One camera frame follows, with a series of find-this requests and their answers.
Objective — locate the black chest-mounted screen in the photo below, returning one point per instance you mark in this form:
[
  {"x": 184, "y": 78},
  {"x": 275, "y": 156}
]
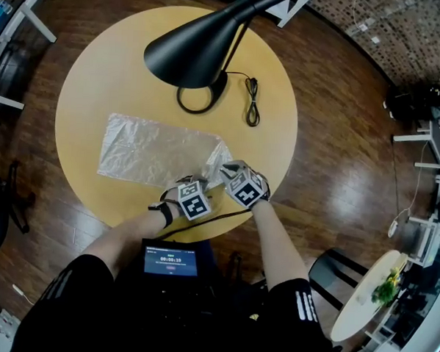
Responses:
[{"x": 170, "y": 261}]

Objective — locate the person's right hand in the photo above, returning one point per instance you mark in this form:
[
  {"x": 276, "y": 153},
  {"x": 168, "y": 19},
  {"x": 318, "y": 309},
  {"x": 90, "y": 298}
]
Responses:
[{"x": 265, "y": 190}]

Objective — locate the person's right forearm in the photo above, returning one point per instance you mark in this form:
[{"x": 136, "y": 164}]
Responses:
[{"x": 278, "y": 248}]

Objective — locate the person in dark clothes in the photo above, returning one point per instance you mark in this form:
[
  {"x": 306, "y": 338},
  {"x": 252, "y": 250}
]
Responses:
[{"x": 160, "y": 326}]

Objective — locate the small light round table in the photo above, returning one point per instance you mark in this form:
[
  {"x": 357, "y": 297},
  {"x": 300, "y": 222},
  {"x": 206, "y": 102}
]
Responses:
[{"x": 360, "y": 307}]

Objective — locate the black desk lamp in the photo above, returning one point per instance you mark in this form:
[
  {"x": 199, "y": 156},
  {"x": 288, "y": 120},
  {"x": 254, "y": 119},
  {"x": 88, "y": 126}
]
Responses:
[{"x": 197, "y": 49}]

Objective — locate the blue plastic tray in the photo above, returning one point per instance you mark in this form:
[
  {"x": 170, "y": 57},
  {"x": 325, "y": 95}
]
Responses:
[{"x": 0, "y": 13}]

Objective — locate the white side table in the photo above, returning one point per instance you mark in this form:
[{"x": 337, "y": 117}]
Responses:
[{"x": 437, "y": 140}]

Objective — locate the person's left hand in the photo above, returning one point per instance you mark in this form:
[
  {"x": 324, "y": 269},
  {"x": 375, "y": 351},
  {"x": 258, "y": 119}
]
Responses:
[{"x": 171, "y": 193}]

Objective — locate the clear plastic bag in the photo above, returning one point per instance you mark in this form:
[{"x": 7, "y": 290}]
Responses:
[{"x": 158, "y": 153}]

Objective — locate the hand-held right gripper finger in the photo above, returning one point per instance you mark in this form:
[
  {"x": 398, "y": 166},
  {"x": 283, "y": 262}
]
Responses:
[{"x": 231, "y": 170}]

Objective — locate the person's left forearm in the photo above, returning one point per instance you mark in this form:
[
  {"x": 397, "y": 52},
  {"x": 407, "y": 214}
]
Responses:
[{"x": 125, "y": 236}]

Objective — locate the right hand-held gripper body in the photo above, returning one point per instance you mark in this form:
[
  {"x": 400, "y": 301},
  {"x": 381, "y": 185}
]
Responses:
[{"x": 245, "y": 189}]

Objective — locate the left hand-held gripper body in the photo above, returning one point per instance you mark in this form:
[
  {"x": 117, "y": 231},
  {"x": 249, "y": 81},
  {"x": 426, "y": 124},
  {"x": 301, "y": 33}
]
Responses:
[{"x": 194, "y": 203}]

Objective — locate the black wristwatch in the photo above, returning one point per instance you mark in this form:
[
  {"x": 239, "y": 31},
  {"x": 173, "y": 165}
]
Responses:
[{"x": 164, "y": 214}]

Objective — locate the green potted plant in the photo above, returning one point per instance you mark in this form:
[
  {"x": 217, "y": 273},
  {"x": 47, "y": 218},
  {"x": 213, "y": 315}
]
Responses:
[{"x": 385, "y": 290}]

